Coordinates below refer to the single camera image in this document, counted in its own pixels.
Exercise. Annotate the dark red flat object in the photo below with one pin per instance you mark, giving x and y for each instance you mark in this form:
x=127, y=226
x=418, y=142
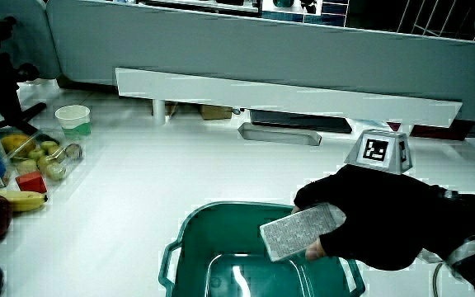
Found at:
x=439, y=131

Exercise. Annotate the red cube block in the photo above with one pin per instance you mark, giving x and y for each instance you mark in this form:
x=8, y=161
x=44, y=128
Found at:
x=31, y=182

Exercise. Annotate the grey desk partition panel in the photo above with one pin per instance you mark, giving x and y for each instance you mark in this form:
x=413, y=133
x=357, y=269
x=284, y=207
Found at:
x=262, y=45

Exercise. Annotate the white and green paper cup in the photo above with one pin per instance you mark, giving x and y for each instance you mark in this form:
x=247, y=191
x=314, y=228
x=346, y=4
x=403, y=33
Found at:
x=73, y=120

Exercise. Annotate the clear plastic fruit box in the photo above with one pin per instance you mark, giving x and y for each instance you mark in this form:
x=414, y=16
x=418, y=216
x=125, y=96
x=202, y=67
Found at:
x=52, y=158

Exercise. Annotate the grey rectangular tray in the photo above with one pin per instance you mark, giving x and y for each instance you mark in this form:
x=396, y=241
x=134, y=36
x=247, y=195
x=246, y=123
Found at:
x=278, y=134

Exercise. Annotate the long white desk shelf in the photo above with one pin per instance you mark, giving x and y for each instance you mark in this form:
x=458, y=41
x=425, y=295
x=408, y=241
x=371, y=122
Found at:
x=262, y=95

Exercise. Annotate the yellow banana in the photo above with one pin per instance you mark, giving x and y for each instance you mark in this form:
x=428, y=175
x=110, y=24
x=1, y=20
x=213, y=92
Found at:
x=19, y=200

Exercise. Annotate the black camera tripod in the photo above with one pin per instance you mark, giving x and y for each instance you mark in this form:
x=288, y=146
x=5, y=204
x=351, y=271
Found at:
x=4, y=82

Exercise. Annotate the yellow orange fruit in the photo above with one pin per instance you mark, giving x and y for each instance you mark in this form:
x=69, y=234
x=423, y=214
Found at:
x=15, y=143

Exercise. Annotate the brown cardboard box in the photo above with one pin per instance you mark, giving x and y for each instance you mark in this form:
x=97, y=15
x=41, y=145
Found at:
x=214, y=111

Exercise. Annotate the person's right hand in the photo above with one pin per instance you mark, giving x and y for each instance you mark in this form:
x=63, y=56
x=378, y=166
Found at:
x=386, y=214

